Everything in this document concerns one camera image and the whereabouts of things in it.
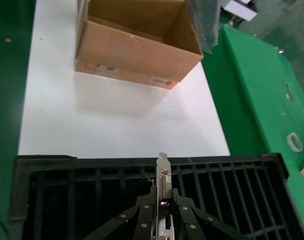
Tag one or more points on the brown open cardboard box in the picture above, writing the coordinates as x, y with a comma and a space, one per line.
142, 57

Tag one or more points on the translucent grey antistatic bag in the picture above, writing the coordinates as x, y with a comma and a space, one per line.
204, 25

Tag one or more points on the graphics card with silver bracket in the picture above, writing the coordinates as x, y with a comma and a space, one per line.
163, 165

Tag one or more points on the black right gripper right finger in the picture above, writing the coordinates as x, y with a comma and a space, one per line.
192, 225

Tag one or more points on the clear plastic scrap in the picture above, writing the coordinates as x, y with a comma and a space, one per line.
289, 92

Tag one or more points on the green cloth covered table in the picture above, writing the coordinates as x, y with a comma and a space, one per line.
254, 87

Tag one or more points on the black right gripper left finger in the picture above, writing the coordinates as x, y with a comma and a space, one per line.
139, 220

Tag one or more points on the silver binder clip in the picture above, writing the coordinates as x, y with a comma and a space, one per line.
280, 50

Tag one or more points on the black slotted plastic container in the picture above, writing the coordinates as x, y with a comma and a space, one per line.
54, 165

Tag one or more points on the white tape roll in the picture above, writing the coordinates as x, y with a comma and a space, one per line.
289, 143

